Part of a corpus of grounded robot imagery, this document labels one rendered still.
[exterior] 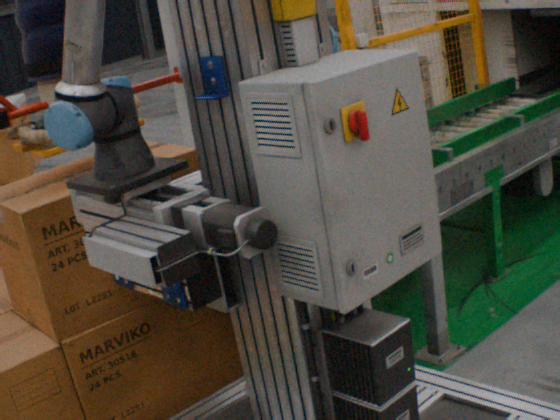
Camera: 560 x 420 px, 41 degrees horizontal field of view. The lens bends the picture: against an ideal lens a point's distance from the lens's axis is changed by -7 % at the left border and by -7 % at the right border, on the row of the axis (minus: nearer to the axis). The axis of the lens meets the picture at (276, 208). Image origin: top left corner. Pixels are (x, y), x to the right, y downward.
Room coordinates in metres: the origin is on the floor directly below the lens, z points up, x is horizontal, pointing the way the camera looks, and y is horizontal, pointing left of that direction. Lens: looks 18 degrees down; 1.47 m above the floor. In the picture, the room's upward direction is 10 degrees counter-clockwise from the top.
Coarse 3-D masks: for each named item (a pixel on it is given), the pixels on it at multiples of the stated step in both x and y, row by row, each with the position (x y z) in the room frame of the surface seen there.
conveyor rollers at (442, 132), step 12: (480, 108) 3.87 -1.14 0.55; (492, 108) 3.87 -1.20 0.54; (504, 108) 3.84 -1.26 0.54; (516, 108) 3.78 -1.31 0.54; (456, 120) 3.77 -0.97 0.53; (468, 120) 3.71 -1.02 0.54; (480, 120) 3.65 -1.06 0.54; (432, 132) 3.57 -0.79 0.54; (444, 132) 3.52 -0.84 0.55; (456, 132) 3.47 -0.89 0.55; (432, 144) 3.35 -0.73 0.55
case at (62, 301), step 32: (192, 160) 2.30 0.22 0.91; (0, 192) 2.26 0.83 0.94; (32, 192) 2.18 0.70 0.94; (64, 192) 2.10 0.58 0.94; (0, 224) 2.17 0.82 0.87; (32, 224) 1.99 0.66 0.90; (64, 224) 2.05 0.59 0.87; (0, 256) 2.27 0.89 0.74; (32, 256) 1.98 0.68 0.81; (64, 256) 2.03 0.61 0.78; (32, 288) 2.04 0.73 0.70; (64, 288) 2.02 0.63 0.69; (96, 288) 2.07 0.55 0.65; (128, 288) 2.13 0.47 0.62; (32, 320) 2.14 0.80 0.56; (64, 320) 2.00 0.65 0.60; (96, 320) 2.06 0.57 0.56
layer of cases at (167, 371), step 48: (0, 288) 2.50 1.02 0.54; (0, 336) 2.08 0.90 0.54; (48, 336) 2.03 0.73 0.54; (96, 336) 2.04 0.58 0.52; (144, 336) 2.13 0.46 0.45; (192, 336) 2.23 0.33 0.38; (0, 384) 1.84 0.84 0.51; (48, 384) 1.92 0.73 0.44; (96, 384) 2.01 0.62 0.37; (144, 384) 2.11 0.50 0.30; (192, 384) 2.21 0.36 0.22
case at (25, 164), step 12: (12, 96) 4.18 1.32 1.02; (24, 96) 4.20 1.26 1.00; (12, 120) 3.82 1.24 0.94; (24, 120) 4.04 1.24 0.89; (0, 132) 3.81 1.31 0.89; (0, 144) 3.81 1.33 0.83; (12, 144) 3.82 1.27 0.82; (0, 156) 3.81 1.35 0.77; (12, 156) 3.82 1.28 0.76; (24, 156) 3.83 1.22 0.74; (0, 168) 3.81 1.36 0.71; (12, 168) 3.82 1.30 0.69; (24, 168) 3.82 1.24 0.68; (0, 180) 3.81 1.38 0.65; (12, 180) 3.81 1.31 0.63
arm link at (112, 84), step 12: (108, 84) 1.76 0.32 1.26; (120, 84) 1.77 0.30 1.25; (108, 96) 1.73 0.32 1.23; (120, 96) 1.77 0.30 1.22; (132, 96) 1.81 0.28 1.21; (120, 108) 1.75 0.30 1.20; (132, 108) 1.79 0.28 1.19; (120, 120) 1.75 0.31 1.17; (132, 120) 1.79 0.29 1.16; (120, 132) 1.76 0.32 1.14
